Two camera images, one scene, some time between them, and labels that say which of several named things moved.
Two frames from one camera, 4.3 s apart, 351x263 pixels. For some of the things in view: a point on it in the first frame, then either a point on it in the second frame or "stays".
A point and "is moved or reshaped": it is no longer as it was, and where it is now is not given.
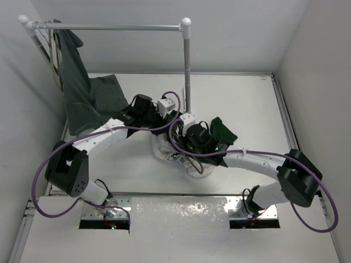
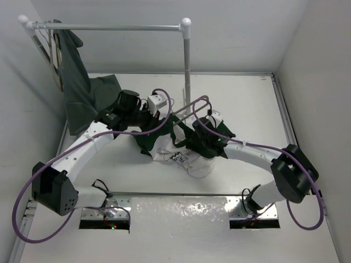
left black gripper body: (152, 119) stays
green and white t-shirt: (172, 144) is moved or reshaped
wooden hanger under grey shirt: (56, 70) stays
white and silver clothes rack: (184, 27) stays
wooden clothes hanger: (201, 164) → (194, 113)
